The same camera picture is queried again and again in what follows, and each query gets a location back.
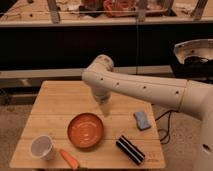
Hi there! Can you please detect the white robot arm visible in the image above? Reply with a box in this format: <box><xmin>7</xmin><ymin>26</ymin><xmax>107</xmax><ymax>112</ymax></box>
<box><xmin>82</xmin><ymin>55</ymin><xmax>213</xmax><ymax>171</ymax></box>

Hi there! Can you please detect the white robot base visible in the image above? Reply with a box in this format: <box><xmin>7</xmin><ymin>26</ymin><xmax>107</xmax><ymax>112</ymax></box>
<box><xmin>172</xmin><ymin>39</ymin><xmax>213</xmax><ymax>78</ymax></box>

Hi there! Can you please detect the orange bowl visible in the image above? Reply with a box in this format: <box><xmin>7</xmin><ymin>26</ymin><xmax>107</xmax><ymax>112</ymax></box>
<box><xmin>67</xmin><ymin>113</ymin><xmax>104</xmax><ymax>149</ymax></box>

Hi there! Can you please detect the blue sponge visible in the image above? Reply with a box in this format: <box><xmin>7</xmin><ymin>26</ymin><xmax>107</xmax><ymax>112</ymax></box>
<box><xmin>133</xmin><ymin>111</ymin><xmax>151</xmax><ymax>131</ymax></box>

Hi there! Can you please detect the wooden table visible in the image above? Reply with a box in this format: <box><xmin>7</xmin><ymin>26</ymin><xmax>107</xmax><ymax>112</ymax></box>
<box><xmin>10</xmin><ymin>81</ymin><xmax>165</xmax><ymax>170</ymax></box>

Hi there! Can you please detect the black striped eraser block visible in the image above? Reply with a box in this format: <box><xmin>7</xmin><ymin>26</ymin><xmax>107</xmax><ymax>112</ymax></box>
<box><xmin>116</xmin><ymin>136</ymin><xmax>145</xmax><ymax>165</ymax></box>

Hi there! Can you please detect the orange carrot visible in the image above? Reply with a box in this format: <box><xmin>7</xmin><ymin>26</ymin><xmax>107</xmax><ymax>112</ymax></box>
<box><xmin>59</xmin><ymin>149</ymin><xmax>79</xmax><ymax>170</ymax></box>

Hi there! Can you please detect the orange crate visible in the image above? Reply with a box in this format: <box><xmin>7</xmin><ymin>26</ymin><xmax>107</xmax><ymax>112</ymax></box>
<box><xmin>103</xmin><ymin>0</ymin><xmax>136</xmax><ymax>17</ymax></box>

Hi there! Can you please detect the black cable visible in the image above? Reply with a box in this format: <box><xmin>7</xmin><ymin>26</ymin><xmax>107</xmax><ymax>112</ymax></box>
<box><xmin>154</xmin><ymin>109</ymin><xmax>179</xmax><ymax>145</ymax></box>

